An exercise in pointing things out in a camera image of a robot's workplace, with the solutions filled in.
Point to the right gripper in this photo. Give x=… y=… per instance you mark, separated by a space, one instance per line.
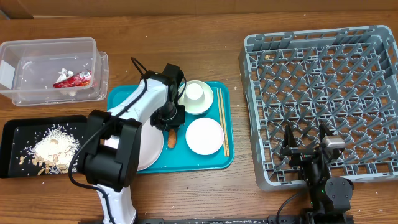
x=301 y=154

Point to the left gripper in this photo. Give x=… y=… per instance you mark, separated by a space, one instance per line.
x=181 y=118

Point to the orange carrot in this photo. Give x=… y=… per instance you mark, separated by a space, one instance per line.
x=172 y=139

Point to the large white plate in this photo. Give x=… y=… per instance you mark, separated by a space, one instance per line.
x=152 y=142

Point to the red snack wrapper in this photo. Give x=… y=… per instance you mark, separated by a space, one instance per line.
x=80 y=79

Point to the white napkin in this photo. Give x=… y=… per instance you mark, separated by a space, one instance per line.
x=64 y=75

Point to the rice and food scraps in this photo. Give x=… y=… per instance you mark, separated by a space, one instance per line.
x=52 y=151

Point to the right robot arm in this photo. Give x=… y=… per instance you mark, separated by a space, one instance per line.
x=329 y=196

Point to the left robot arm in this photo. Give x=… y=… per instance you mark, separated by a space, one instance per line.
x=109 y=157

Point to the grey dishwasher rack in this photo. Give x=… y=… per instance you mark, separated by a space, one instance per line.
x=344 y=78

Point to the white bowl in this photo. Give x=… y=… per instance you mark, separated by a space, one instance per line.
x=199 y=106

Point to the white cup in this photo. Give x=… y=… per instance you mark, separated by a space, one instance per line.
x=194 y=92

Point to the small white plate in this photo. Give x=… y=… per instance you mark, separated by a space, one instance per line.
x=204 y=136

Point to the left wooden chopstick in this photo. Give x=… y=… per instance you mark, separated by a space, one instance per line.
x=221 y=120

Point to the wooden chopstick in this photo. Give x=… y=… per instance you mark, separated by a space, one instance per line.
x=224 y=122
x=221 y=120

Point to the right wooden chopstick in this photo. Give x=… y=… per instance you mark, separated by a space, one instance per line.
x=224 y=122

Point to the clear plastic bin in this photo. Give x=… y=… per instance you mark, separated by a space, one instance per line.
x=29 y=68

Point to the black plastic tray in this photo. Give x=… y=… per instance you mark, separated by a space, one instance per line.
x=21 y=135

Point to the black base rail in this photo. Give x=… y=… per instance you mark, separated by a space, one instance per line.
x=217 y=221

